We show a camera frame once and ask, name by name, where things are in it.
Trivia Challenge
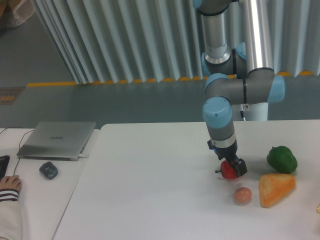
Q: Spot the black keyboard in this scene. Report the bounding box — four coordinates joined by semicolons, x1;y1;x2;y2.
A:
0;155;10;180

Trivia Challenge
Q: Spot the silver closed laptop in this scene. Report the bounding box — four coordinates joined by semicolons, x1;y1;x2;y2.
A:
17;121;96;161

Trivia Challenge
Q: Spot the person's hand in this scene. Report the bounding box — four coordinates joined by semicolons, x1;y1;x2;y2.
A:
0;175;22;193

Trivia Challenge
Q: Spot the white laptop cable plug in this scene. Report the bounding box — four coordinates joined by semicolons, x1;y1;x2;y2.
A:
78;154;89;159

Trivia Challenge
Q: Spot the cream sleeved forearm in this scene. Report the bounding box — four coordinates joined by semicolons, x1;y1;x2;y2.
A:
0;188;22;240

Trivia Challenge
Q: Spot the orange toy bread slice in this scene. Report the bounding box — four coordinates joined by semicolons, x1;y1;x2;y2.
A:
258;173;296;208

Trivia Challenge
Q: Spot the white folding partition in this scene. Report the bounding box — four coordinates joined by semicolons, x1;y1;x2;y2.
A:
33;0;320;84

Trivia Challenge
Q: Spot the brown toy egg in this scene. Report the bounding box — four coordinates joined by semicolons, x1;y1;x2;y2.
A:
233;187;252;204

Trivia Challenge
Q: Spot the black mouse cable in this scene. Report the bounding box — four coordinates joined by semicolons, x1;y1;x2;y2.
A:
0;126;36;177

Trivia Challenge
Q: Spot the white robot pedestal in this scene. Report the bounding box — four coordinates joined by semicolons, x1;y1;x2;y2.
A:
231;103;269;121

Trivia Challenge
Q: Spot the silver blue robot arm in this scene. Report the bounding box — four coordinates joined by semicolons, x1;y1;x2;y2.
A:
192;0;285;177

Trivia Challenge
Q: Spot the green toy pepper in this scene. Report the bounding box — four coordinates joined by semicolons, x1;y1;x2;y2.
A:
266;145;298;174

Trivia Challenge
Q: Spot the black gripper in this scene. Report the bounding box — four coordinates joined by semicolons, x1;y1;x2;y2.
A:
207;140;248;177

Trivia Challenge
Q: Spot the red toy pepper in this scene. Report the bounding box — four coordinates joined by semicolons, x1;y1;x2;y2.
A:
215;160;238;180

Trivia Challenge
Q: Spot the dark grey mouse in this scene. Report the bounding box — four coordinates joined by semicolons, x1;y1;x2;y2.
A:
39;161;59;180

